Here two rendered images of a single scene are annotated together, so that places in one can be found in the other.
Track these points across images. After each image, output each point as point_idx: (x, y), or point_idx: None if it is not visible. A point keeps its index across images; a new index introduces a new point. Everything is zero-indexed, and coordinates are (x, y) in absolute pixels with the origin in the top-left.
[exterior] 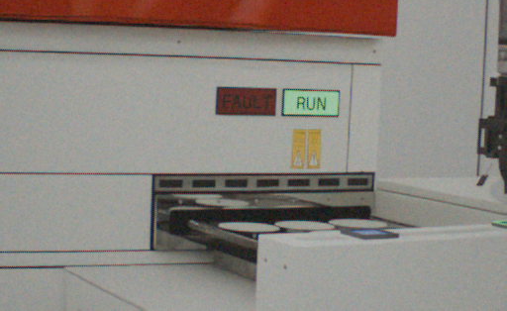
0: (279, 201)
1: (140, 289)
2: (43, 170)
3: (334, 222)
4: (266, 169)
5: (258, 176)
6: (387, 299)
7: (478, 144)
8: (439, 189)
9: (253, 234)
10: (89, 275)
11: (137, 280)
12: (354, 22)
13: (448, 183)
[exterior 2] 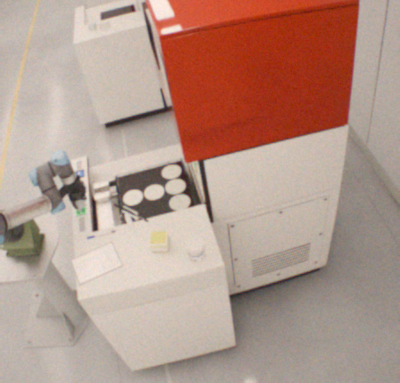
0: (193, 178)
1: (150, 157)
2: None
3: (182, 195)
4: (193, 166)
5: (192, 166)
6: None
7: (85, 187)
8: (167, 215)
9: (157, 170)
10: (169, 147)
11: (162, 157)
12: (179, 145)
13: (187, 224)
